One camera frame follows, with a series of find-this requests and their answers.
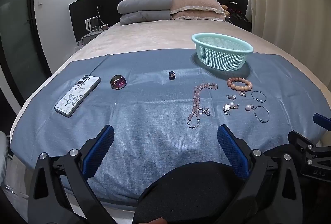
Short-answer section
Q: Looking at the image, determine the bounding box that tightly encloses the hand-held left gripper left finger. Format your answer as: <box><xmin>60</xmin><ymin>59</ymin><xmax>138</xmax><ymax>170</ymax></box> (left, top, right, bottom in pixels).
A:
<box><xmin>27</xmin><ymin>124</ymin><xmax>115</xmax><ymax>224</ymax></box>

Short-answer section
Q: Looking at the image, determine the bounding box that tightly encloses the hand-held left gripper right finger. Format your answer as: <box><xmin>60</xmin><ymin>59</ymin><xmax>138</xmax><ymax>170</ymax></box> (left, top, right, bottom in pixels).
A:
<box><xmin>217</xmin><ymin>124</ymin><xmax>303</xmax><ymax>224</ymax></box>

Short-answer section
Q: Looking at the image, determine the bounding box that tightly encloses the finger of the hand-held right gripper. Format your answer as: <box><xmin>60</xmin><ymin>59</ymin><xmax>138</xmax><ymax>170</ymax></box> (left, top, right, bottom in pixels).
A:
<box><xmin>312</xmin><ymin>113</ymin><xmax>331</xmax><ymax>131</ymax></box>
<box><xmin>288</xmin><ymin>130</ymin><xmax>321</xmax><ymax>155</ymax></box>

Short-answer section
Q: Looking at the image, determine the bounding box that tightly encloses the silver ring charm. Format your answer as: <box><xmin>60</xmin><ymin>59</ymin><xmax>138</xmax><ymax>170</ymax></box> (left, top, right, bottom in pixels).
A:
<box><xmin>222</xmin><ymin>101</ymin><xmax>240</xmax><ymax>116</ymax></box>

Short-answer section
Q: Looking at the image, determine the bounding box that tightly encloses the silver hoop earring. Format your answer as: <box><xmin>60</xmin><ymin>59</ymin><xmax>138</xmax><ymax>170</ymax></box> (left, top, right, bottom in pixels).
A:
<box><xmin>251</xmin><ymin>90</ymin><xmax>267</xmax><ymax>103</ymax></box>
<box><xmin>253</xmin><ymin>106</ymin><xmax>270</xmax><ymax>123</ymax></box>

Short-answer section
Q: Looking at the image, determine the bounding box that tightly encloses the pink bead necklace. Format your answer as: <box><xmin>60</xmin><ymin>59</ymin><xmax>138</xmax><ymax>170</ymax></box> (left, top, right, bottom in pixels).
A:
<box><xmin>187</xmin><ymin>82</ymin><xmax>219</xmax><ymax>129</ymax></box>

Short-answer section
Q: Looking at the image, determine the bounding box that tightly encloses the peach bead bracelet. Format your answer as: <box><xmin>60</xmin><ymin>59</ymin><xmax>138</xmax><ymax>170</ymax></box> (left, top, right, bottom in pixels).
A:
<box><xmin>227</xmin><ymin>77</ymin><xmax>253</xmax><ymax>97</ymax></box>

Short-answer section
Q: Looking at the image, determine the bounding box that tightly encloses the mint plastic basket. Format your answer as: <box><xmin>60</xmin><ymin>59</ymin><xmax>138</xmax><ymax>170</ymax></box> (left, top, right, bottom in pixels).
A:
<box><xmin>191</xmin><ymin>33</ymin><xmax>254</xmax><ymax>71</ymax></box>

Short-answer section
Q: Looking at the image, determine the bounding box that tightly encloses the blue cloth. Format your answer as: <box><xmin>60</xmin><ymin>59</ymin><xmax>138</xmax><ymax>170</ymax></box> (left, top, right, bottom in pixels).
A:
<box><xmin>9</xmin><ymin>47</ymin><xmax>327</xmax><ymax>204</ymax></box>

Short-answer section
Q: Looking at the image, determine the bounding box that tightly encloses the white butterfly phone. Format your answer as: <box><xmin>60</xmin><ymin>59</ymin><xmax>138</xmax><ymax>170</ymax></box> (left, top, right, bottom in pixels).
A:
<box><xmin>54</xmin><ymin>75</ymin><xmax>101</xmax><ymax>118</ymax></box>

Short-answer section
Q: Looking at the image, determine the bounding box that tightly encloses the purple glass dome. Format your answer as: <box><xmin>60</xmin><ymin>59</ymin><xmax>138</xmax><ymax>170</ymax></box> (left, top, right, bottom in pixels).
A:
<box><xmin>110</xmin><ymin>74</ymin><xmax>127</xmax><ymax>90</ymax></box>

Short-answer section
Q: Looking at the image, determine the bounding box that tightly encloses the white bedside table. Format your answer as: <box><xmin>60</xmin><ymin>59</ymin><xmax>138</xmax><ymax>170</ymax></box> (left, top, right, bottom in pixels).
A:
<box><xmin>82</xmin><ymin>31</ymin><xmax>104</xmax><ymax>45</ymax></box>

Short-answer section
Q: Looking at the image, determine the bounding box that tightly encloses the beige curtain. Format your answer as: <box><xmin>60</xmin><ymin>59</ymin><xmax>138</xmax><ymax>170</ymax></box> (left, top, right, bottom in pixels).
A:
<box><xmin>246</xmin><ymin>0</ymin><xmax>331</xmax><ymax>90</ymax></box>

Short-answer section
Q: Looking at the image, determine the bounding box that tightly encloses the beige bed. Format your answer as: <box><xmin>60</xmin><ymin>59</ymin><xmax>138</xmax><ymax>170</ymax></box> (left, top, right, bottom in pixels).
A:
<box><xmin>5</xmin><ymin>17</ymin><xmax>331</xmax><ymax>214</ymax></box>

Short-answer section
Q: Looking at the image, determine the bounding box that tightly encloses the white electric kettle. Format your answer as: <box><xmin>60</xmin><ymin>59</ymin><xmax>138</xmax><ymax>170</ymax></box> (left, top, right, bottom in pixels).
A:
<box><xmin>85</xmin><ymin>16</ymin><xmax>100</xmax><ymax>33</ymax></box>

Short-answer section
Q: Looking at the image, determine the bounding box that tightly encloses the black bedside table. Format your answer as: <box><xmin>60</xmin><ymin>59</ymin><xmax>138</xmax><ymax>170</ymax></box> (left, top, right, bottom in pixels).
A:
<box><xmin>225</xmin><ymin>2</ymin><xmax>252</xmax><ymax>32</ymax></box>

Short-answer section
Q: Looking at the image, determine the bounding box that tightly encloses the dark glass door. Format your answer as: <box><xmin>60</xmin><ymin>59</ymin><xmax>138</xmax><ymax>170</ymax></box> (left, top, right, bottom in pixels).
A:
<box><xmin>0</xmin><ymin>0</ymin><xmax>52</xmax><ymax>111</ymax></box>

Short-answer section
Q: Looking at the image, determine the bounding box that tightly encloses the pink frilled pillow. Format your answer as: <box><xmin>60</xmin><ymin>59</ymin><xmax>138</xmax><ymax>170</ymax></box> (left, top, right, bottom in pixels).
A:
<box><xmin>171</xmin><ymin>11</ymin><xmax>225</xmax><ymax>21</ymax></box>
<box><xmin>169</xmin><ymin>0</ymin><xmax>225</xmax><ymax>16</ymax></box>

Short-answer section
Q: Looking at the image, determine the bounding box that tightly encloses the black headboard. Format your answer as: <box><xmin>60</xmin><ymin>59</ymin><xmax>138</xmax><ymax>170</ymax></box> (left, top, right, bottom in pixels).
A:
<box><xmin>68</xmin><ymin>0</ymin><xmax>249</xmax><ymax>43</ymax></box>

